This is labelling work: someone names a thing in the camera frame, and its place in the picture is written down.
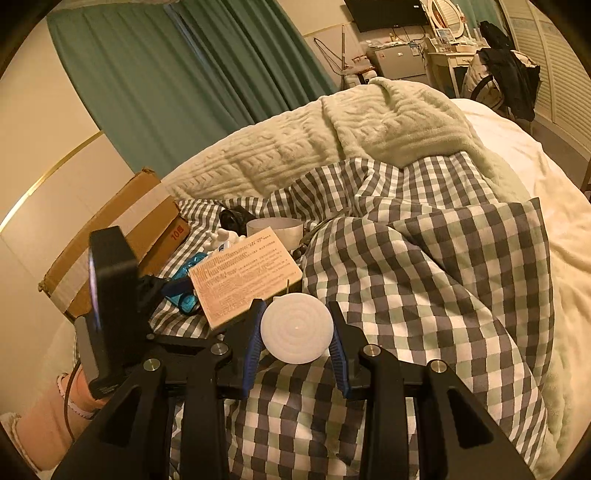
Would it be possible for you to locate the white louvred door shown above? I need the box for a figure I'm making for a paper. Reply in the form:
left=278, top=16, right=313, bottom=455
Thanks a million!
left=499, top=0, right=591, bottom=153

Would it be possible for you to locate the white lace wristband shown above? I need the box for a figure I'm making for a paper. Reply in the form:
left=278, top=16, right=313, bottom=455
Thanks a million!
left=55, top=371, right=99, bottom=421

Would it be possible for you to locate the white cloth bag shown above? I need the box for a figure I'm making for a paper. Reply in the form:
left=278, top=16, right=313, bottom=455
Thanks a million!
left=462, top=60, right=504, bottom=108

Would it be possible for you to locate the black television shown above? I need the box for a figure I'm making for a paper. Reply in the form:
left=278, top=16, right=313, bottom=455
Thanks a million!
left=342, top=0, right=430, bottom=33

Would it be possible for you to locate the cream fluffy blanket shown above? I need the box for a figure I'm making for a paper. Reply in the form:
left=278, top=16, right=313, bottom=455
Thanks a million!
left=164, top=76, right=573, bottom=444

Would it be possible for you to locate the green curtain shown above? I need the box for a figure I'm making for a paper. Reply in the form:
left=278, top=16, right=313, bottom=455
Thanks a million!
left=46, top=0, right=340, bottom=178

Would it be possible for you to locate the beige printed box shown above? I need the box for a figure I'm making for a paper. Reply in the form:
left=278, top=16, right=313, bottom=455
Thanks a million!
left=188, top=227, right=303, bottom=330

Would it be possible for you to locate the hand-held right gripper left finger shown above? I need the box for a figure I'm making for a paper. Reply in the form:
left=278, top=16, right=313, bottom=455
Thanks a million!
left=51, top=298, right=269, bottom=480

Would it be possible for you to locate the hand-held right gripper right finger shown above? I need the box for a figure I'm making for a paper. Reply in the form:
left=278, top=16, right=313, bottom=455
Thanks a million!
left=326, top=300, right=537, bottom=480

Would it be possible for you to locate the metal folding rack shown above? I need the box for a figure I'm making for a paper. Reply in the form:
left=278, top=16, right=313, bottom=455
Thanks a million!
left=314, top=25, right=352, bottom=88

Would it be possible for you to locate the black fuzzy object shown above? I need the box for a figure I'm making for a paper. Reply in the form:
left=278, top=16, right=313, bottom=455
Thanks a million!
left=219, top=208, right=259, bottom=236

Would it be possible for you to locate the cardboard box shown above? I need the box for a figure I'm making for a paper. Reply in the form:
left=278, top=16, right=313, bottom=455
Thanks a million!
left=38, top=167, right=191, bottom=324

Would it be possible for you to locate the oval mirror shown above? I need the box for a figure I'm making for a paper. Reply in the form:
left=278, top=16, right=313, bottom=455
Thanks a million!
left=427, top=0, right=467, bottom=40

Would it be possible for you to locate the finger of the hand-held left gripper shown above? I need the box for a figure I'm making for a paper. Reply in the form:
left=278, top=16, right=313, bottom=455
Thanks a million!
left=139, top=274, right=197, bottom=320
left=147, top=330, right=228, bottom=354

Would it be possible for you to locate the checked duvet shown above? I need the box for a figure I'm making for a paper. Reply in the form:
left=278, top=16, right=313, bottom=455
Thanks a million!
left=150, top=152, right=561, bottom=480

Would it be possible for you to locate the grey mini fridge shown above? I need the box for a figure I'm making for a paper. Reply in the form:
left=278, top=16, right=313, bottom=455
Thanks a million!
left=367, top=44, right=430, bottom=86

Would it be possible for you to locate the cream dressing table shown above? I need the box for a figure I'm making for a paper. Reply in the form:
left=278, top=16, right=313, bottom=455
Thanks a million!
left=425, top=39, right=483, bottom=97

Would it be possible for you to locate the white cup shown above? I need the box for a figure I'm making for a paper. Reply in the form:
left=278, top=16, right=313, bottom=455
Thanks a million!
left=246, top=218, right=303, bottom=254

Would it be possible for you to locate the white ridged round lid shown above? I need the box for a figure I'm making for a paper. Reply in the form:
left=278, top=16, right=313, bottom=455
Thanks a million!
left=260, top=293, right=334, bottom=365

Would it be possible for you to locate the blue plastic pack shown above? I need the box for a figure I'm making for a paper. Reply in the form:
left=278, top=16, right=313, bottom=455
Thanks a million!
left=172, top=251, right=208, bottom=317

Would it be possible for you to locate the white bed quilt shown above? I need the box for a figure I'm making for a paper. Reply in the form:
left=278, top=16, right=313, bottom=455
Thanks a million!
left=450, top=97, right=591, bottom=370

